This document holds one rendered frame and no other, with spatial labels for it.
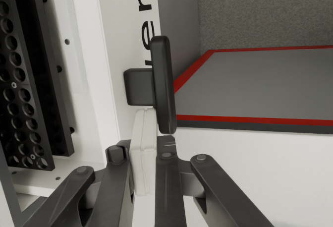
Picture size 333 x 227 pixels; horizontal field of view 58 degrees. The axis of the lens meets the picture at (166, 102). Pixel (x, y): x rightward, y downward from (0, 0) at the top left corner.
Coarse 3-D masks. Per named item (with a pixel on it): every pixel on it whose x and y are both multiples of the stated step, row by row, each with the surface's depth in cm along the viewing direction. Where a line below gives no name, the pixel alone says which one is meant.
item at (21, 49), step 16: (0, 0) 25; (0, 16) 25; (16, 16) 25; (0, 32) 26; (16, 32) 25; (16, 48) 26; (16, 64) 27; (16, 80) 27; (32, 80) 27; (32, 96) 27; (32, 128) 29; (32, 144) 29; (48, 144) 29; (48, 160) 29
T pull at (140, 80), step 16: (160, 48) 20; (160, 64) 21; (128, 80) 22; (144, 80) 22; (160, 80) 21; (128, 96) 23; (144, 96) 22; (160, 96) 22; (160, 112) 22; (160, 128) 23
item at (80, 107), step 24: (48, 0) 31; (48, 24) 32; (72, 96) 34; (72, 120) 35; (96, 120) 34; (96, 144) 35; (24, 168) 36; (72, 168) 35; (96, 168) 34; (24, 192) 33; (48, 192) 32
